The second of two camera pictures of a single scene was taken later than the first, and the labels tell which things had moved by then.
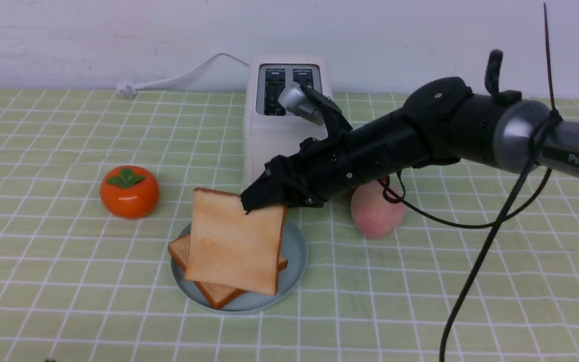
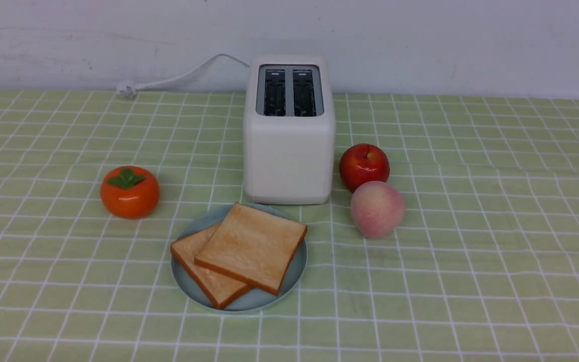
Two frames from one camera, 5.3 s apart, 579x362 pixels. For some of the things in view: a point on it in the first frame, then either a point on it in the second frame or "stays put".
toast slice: (282, 263) → (221, 289)
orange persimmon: (129, 192) stays put
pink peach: (376, 217) stays put
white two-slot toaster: (270, 130) stays put
